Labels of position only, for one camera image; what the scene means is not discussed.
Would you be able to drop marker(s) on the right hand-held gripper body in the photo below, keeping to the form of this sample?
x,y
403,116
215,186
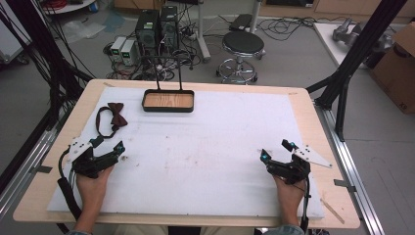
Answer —
x,y
292,171

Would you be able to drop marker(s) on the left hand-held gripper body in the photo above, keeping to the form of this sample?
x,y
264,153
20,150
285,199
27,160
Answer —
x,y
85,163

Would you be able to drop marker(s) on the person's right hand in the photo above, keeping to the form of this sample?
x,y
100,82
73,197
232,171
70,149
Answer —
x,y
289,196

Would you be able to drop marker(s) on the person's left hand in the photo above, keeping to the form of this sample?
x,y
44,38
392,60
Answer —
x,y
93,187

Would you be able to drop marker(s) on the dark red bow tie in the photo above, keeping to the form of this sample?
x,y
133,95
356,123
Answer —
x,y
116,119

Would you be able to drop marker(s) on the black tape strip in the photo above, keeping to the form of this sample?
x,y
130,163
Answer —
x,y
41,169
344,184

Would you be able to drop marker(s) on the thin wooden stick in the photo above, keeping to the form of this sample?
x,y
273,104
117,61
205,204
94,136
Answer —
x,y
332,211

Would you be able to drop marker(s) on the white foam mat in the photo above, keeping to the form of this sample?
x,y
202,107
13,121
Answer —
x,y
202,156

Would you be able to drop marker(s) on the black rack with wooden tray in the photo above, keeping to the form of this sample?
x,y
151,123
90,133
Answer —
x,y
168,100

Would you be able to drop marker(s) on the white bench power supply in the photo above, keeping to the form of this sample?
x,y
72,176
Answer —
x,y
117,47
128,52

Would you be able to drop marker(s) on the white board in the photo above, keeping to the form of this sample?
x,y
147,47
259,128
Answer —
x,y
329,42

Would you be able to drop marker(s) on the black round stool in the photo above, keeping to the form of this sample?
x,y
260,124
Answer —
x,y
243,44

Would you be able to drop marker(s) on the large black computer tower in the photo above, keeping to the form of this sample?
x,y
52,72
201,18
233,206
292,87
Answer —
x,y
147,32

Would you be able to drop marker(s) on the grey machine part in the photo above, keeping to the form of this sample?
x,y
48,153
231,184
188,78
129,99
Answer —
x,y
350,32

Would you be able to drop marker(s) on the slim black computer tower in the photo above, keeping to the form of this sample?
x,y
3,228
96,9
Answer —
x,y
169,29

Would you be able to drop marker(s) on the brown cardboard box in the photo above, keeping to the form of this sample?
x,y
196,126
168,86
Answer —
x,y
396,71

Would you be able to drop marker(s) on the black flat device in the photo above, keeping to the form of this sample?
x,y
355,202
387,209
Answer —
x,y
240,22

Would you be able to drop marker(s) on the round white table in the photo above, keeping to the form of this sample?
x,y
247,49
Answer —
x,y
70,6

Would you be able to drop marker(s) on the grey table leg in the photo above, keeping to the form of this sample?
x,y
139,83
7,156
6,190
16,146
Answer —
x,y
202,32

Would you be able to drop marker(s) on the aluminium rail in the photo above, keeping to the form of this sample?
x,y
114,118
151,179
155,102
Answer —
x,y
350,169
23,169

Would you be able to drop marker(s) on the black metal stand frame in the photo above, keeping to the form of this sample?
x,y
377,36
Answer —
x,y
39,52
355,58

